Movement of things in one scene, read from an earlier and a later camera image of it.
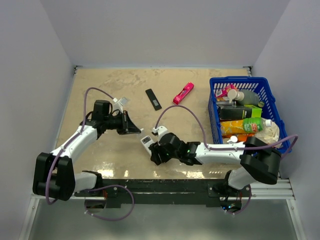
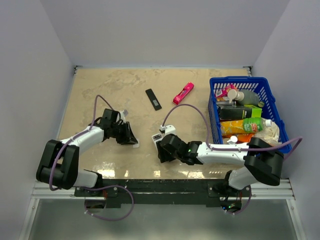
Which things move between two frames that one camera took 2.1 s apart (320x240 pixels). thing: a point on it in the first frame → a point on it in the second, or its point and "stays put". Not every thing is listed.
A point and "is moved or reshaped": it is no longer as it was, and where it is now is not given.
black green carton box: (236, 111) stays put
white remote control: (146, 142) is moved or reshaped
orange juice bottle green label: (248, 125) stays put
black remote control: (153, 99) stays put
